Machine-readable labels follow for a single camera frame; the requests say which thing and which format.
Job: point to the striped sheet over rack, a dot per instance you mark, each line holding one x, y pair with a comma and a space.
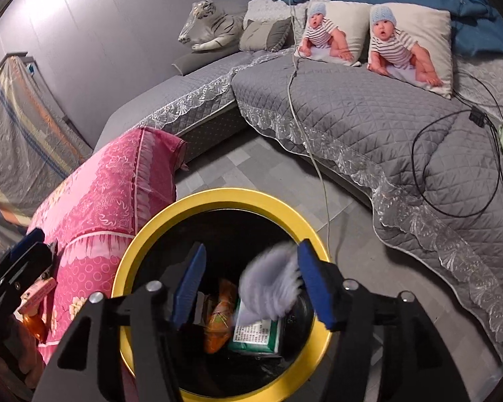
21, 134

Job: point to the person's left hand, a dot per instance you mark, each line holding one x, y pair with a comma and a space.
23, 358

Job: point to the grey cushion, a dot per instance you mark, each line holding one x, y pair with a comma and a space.
264, 35

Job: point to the white lace backrest cover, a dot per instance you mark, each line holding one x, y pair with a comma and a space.
268, 8

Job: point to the white cigarette box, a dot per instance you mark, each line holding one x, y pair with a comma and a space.
37, 297

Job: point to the white tiger plush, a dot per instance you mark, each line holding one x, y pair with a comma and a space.
218, 25

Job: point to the baby print pillow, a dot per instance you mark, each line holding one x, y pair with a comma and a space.
406, 46
331, 33

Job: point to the yellow rimmed black bin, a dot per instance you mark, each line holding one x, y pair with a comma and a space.
234, 197

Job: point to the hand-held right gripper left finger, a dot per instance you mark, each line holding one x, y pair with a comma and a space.
188, 284

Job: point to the orange snack packet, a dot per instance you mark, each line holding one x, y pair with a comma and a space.
220, 314

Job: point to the grey bolster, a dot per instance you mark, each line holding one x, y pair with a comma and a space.
197, 62

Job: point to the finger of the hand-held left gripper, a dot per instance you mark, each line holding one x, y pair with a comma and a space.
25, 243
23, 268

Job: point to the white green medicine box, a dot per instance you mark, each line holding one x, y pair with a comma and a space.
255, 335

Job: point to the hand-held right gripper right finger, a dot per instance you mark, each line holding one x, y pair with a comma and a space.
314, 284

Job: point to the orange peel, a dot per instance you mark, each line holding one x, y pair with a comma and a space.
35, 326

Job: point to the grey quilted sofa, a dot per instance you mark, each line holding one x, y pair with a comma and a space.
360, 125

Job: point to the black power adapter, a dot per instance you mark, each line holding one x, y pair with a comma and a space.
478, 117

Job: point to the grey cloth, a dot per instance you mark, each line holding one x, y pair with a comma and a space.
272, 284

